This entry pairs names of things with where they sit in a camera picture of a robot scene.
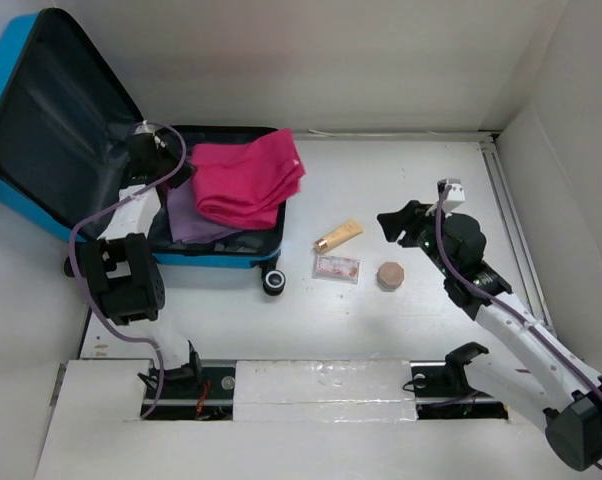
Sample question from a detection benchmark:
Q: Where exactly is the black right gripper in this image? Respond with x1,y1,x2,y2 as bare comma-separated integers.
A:
377,199,455,278

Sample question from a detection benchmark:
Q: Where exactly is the pink garment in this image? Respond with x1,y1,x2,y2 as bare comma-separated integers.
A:
191,129,305,230

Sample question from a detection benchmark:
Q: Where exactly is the beige cosmetic tube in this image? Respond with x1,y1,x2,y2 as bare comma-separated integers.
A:
314,218,364,253

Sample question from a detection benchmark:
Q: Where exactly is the purple garment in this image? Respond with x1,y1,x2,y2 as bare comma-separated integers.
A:
167,182,240,244

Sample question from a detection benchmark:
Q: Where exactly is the round tan cosmetic jar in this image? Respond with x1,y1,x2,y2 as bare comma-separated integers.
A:
376,262,405,291

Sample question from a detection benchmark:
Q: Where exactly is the clear box with pink card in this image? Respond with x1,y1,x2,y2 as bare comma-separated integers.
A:
313,255,360,284

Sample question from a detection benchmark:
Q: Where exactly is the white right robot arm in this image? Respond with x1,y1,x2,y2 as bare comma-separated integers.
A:
377,200,602,471

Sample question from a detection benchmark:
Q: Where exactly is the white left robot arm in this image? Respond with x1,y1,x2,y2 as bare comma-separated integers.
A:
69,123,204,397

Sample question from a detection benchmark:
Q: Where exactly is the blue hard-shell suitcase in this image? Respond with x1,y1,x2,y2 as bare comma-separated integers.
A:
0,8,286,296

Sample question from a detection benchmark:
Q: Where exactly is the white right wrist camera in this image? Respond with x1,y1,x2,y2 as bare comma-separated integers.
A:
436,178,466,214

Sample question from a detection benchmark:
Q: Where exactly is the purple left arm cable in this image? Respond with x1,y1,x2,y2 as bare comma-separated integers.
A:
68,121,188,419

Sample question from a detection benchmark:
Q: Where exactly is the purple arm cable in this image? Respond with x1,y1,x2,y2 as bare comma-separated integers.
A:
68,121,188,419
434,184,602,476

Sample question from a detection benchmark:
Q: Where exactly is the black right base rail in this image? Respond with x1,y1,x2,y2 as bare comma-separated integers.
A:
402,361,509,420

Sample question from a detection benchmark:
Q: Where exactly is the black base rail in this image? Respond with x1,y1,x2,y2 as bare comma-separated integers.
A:
140,364,236,422
402,361,509,420

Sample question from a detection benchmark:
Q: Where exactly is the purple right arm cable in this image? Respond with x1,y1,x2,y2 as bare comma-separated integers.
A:
434,184,602,476

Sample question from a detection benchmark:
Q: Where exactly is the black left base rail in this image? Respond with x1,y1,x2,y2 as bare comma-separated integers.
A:
140,364,236,422

